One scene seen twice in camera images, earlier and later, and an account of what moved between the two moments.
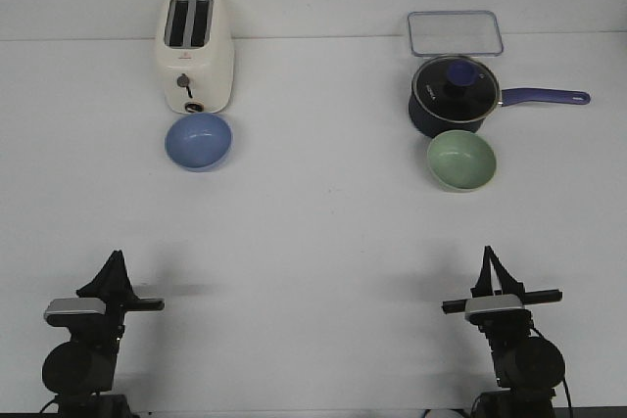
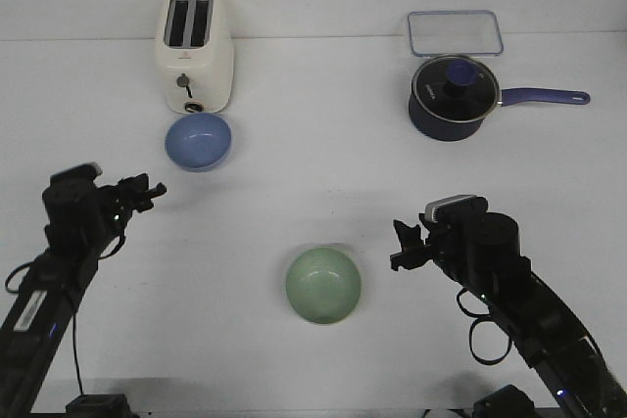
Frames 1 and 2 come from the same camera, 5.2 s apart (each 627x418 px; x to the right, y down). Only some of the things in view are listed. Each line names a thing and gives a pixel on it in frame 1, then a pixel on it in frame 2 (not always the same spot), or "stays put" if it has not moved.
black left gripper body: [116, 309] → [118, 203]
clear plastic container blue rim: [455, 32] stays put
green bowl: [461, 160] → [323, 285]
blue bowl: [198, 141] stays put
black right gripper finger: [509, 285] → [409, 237]
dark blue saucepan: [459, 93] stays put
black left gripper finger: [113, 281] → [134, 187]
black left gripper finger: [120, 284] → [146, 203]
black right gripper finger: [483, 286] → [410, 258]
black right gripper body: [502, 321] → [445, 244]
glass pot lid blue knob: [455, 88] stays put
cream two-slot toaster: [196, 47] stays put
